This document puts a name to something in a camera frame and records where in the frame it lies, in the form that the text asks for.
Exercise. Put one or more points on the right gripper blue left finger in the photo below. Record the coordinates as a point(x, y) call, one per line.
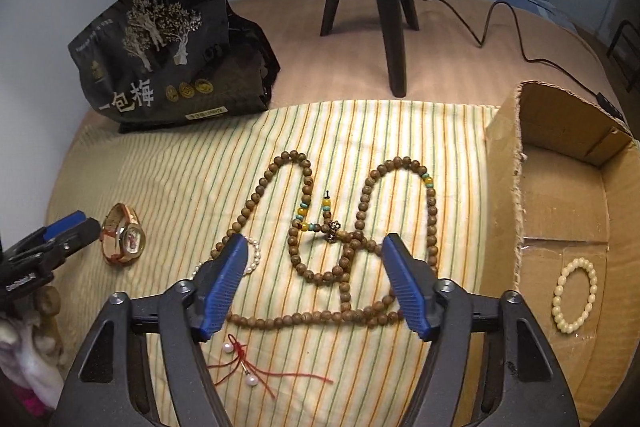
point(109, 383)

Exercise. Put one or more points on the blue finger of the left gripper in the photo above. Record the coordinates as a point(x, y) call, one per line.
point(78, 237)
point(63, 225)

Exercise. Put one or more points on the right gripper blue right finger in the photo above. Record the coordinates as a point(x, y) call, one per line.
point(521, 380)

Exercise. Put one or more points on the red strap wristwatch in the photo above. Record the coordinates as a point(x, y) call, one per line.
point(122, 238)

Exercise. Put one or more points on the brown cardboard box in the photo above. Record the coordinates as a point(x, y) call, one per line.
point(563, 230)

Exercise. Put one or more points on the left gloved hand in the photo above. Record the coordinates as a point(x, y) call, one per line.
point(32, 348)

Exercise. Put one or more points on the black snack bag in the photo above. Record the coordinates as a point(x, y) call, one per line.
point(158, 64)

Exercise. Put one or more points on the black clothes rack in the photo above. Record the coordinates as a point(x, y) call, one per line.
point(624, 51)

